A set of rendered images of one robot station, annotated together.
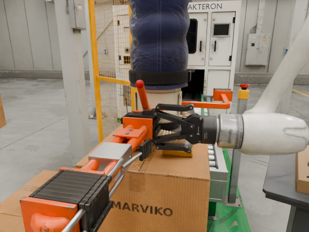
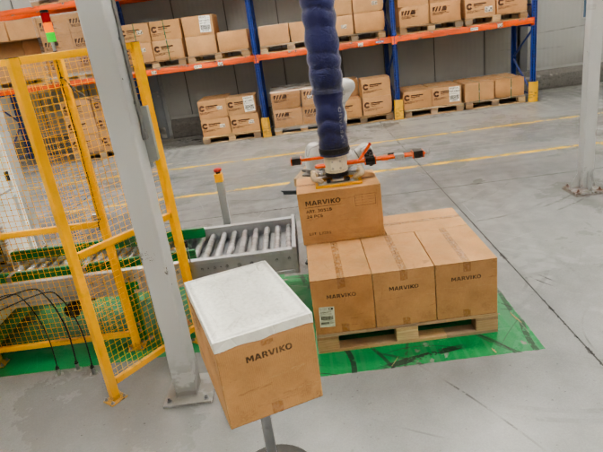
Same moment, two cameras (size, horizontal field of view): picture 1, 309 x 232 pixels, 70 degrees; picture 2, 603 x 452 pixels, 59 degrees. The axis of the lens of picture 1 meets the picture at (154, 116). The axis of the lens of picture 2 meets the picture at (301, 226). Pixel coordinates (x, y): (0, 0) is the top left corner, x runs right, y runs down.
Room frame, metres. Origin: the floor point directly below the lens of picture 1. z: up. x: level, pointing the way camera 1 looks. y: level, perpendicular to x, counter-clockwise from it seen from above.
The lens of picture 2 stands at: (1.79, 3.74, 2.08)
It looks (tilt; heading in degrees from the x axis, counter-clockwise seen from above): 21 degrees down; 261
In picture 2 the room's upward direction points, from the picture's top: 8 degrees counter-clockwise
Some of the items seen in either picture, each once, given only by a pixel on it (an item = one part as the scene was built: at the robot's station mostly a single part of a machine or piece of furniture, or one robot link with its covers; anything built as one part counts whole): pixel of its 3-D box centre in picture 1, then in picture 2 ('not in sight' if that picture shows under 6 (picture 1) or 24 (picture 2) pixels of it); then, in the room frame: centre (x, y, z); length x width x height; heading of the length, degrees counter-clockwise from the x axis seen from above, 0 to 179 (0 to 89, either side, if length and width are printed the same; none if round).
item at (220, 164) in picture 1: (211, 125); (156, 245); (2.31, -0.62, 0.50); 2.31 x 0.05 x 0.19; 169
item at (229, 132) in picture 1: (227, 130); not in sight; (0.55, -0.19, 1.08); 0.09 x 0.06 x 0.09; 169
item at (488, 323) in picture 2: not in sight; (393, 298); (0.61, 0.34, 0.07); 1.20 x 1.00 x 0.14; 169
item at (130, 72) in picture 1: (159, 75); (334, 148); (0.85, -0.02, 1.19); 0.23 x 0.23 x 0.04
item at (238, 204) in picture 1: (231, 200); not in sight; (1.69, -0.68, 0.01); 0.15 x 0.15 x 0.03; 79
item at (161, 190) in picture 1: (157, 178); (338, 206); (0.86, -0.01, 0.75); 0.60 x 0.40 x 0.40; 169
